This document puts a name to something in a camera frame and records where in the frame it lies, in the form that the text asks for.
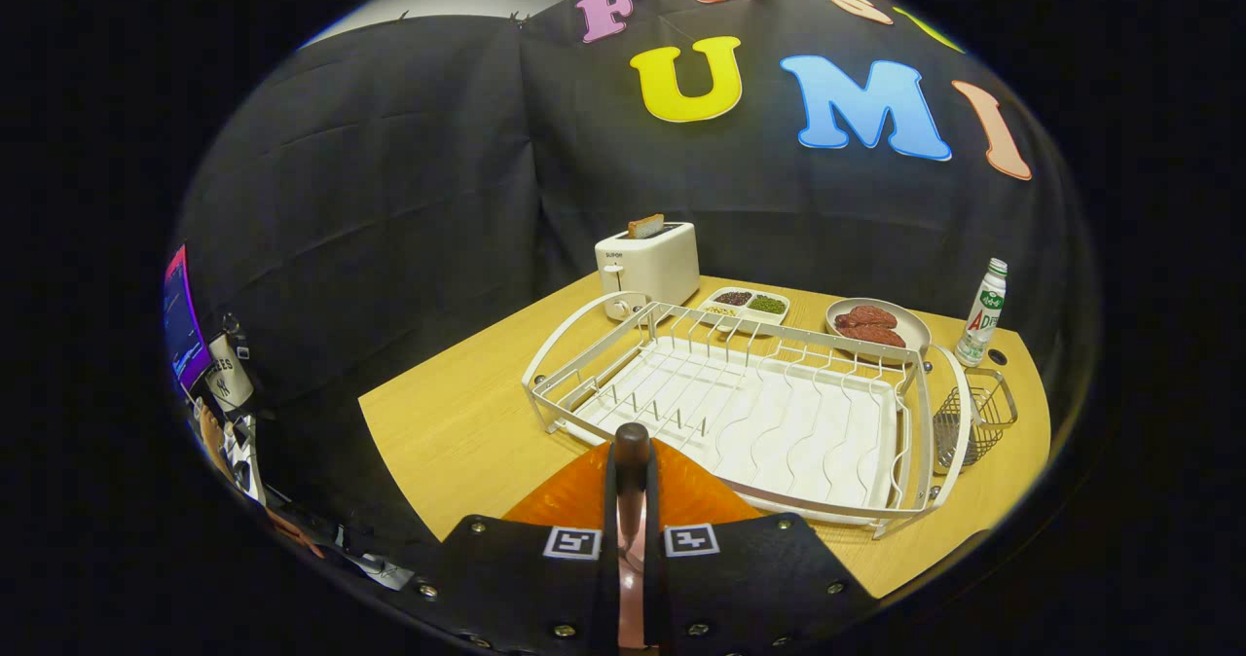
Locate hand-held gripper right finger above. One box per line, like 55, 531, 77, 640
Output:
642, 439, 882, 653

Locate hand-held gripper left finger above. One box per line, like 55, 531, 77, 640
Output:
428, 439, 624, 652

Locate white wire dish rack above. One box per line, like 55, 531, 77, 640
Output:
522, 291, 974, 540

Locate wooden-handled spoon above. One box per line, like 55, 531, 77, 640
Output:
611, 422, 651, 565

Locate silver wire cutlery basket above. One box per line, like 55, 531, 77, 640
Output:
933, 368, 1019, 475

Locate white divided dish of beans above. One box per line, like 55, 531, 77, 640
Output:
699, 286, 790, 332

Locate beige round plate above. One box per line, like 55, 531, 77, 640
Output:
825, 298, 933, 363

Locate red meat piece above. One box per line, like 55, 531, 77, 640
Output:
839, 323, 908, 349
835, 305, 898, 331

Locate white toaster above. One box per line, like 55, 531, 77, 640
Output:
595, 222, 701, 321

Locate white cup with dark print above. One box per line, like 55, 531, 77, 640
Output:
206, 333, 256, 414

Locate white drink bottle green label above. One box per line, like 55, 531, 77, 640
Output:
955, 258, 1009, 368

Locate computer monitor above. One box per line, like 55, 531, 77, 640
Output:
164, 244, 213, 394

